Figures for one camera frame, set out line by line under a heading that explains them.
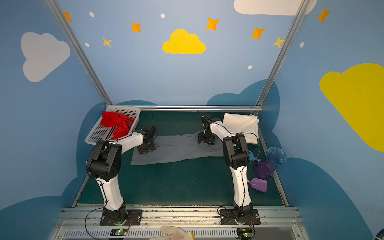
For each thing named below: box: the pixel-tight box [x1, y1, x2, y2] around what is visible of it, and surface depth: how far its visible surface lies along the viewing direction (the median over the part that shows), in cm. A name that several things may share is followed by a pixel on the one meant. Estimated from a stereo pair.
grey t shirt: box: [130, 131, 224, 165], surface depth 101 cm
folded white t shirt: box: [222, 113, 260, 144], surface depth 106 cm
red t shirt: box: [100, 111, 135, 141], surface depth 109 cm
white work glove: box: [149, 225, 195, 240], surface depth 71 cm
